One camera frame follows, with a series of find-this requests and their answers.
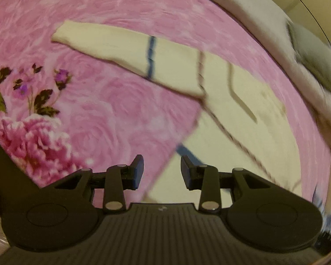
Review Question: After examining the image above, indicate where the cream wardrobe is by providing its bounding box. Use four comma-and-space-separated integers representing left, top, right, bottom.
251, 0, 331, 47

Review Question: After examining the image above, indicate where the grey pillow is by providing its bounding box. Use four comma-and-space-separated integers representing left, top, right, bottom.
288, 22, 331, 100

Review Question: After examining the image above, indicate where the pink floral blanket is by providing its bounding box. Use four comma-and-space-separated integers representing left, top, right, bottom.
0, 0, 331, 210

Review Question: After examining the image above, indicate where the cream striped sweater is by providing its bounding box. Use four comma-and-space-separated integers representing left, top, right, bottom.
51, 20, 304, 203

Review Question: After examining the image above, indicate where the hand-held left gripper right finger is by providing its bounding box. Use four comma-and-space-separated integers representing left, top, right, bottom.
180, 155, 272, 215

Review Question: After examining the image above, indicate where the striped folded quilt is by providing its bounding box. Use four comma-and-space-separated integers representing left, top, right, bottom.
179, 0, 331, 155

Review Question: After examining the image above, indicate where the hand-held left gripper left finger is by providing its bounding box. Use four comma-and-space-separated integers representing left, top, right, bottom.
52, 155, 145, 215

